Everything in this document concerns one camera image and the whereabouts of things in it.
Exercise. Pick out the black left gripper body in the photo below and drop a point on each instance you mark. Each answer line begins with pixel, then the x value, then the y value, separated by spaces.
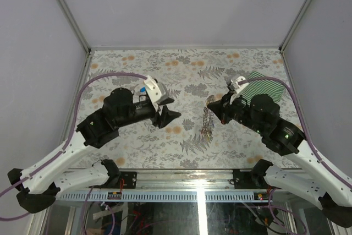
pixel 157 115

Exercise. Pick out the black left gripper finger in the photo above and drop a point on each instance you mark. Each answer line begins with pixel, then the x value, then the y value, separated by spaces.
pixel 167 116
pixel 166 101

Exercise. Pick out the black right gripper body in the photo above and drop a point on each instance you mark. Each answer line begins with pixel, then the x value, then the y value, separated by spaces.
pixel 237 110

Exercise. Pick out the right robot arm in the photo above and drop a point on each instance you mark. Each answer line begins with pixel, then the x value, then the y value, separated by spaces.
pixel 323 190

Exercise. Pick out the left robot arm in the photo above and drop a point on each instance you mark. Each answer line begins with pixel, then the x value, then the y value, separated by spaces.
pixel 41 184

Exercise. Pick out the floral table mat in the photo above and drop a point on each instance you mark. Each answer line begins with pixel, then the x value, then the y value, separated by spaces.
pixel 191 76

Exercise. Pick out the green striped cloth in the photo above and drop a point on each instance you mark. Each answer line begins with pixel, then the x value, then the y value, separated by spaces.
pixel 271 88

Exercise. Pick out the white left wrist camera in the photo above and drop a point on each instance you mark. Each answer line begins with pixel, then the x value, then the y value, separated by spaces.
pixel 156 91

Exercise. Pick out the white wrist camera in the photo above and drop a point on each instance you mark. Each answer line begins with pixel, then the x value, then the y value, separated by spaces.
pixel 156 91
pixel 234 87

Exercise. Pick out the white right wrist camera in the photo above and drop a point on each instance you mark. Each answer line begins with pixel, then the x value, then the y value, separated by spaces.
pixel 234 87

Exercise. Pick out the aluminium front rail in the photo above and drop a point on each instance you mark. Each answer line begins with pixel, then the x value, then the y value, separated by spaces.
pixel 178 186

